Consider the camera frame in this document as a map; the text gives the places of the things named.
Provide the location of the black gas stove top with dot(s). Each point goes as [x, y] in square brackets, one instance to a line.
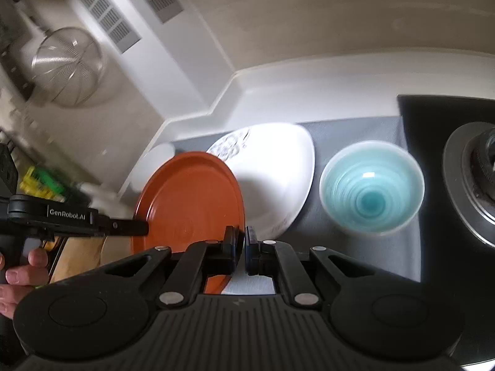
[454, 260]

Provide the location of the grey wall vent lower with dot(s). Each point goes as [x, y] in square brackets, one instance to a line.
[112, 22]

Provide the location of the metal wire strainer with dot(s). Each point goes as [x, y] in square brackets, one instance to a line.
[68, 66]

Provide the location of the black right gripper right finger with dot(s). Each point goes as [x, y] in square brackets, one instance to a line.
[313, 277]

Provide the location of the blue patterned white bowl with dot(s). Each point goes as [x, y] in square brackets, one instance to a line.
[148, 165]

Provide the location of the brown round plate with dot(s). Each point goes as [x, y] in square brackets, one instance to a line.
[191, 198]

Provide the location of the gas burner with steel ring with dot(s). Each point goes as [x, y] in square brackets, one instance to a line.
[468, 172]

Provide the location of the turquoise glazed ceramic bowl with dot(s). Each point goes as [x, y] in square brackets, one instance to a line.
[372, 189]

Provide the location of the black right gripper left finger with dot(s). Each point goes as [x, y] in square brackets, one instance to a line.
[168, 278]

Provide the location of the grey patterned table mat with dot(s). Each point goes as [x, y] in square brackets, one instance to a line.
[316, 221]

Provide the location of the person's left hand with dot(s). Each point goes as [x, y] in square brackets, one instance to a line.
[23, 279]

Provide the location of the small white floral plate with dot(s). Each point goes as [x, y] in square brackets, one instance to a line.
[274, 165]

